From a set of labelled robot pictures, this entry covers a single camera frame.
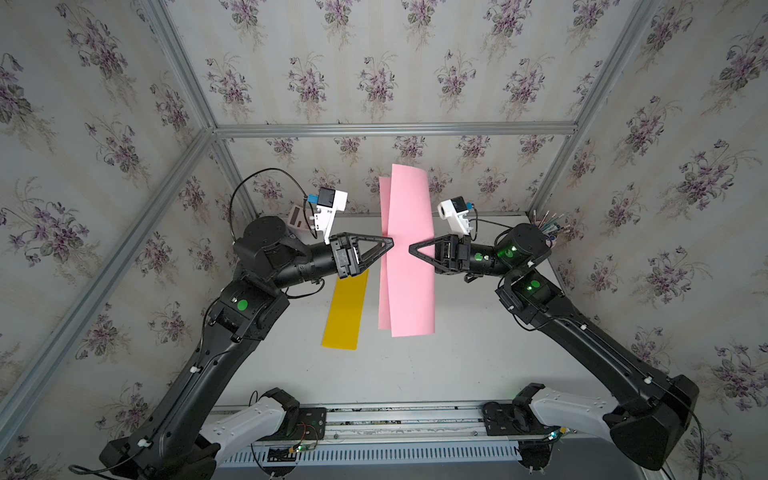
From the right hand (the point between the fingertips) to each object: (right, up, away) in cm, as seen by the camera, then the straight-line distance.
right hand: (419, 258), depth 52 cm
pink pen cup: (+51, +2, +48) cm, 70 cm away
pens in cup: (+52, +10, +51) cm, 73 cm away
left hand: (-5, +2, -3) cm, 6 cm away
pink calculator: (-41, +13, +64) cm, 77 cm away
